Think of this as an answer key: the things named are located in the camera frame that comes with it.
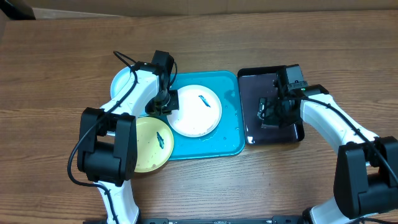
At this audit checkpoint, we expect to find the yellow plate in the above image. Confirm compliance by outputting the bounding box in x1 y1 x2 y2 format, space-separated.
135 117 174 173

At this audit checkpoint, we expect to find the white plate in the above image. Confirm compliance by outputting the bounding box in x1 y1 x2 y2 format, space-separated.
167 85 222 138

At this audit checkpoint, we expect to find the brown cardboard backdrop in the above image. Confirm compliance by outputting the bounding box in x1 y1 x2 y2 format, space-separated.
0 0 398 21

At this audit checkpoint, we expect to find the teal plastic tray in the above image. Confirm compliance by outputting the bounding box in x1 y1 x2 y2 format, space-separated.
146 71 244 161

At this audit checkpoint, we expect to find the light blue plate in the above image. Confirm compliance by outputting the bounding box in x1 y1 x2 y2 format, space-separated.
110 67 135 99

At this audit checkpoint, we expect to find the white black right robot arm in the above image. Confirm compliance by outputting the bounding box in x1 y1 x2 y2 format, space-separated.
257 84 397 223

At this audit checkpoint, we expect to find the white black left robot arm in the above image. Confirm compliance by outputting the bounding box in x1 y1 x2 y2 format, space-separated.
67 56 179 223

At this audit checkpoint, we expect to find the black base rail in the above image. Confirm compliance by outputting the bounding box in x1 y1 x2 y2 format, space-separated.
137 215 308 224

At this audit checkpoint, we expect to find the black plastic tray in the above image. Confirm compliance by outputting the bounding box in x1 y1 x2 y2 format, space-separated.
238 64 305 145

